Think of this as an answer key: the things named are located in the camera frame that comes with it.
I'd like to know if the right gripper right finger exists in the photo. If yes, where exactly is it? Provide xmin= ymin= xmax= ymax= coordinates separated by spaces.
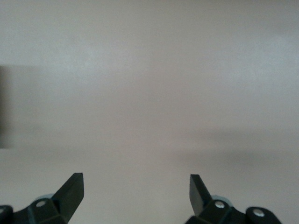
xmin=185 ymin=174 xmax=282 ymax=224

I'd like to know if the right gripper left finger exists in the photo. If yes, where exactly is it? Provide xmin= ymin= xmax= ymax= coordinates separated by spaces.
xmin=0 ymin=172 xmax=85 ymax=224

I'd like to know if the black plastic box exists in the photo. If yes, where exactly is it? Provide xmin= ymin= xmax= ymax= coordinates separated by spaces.
xmin=0 ymin=65 xmax=12 ymax=149

